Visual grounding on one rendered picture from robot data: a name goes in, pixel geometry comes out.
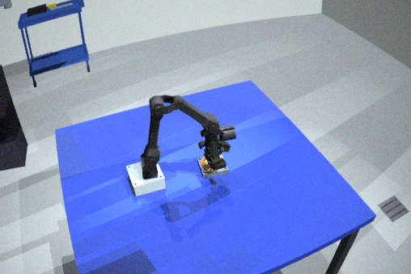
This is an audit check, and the yellow round plate with holes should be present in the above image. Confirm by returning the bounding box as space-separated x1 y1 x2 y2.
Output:
201 158 214 171

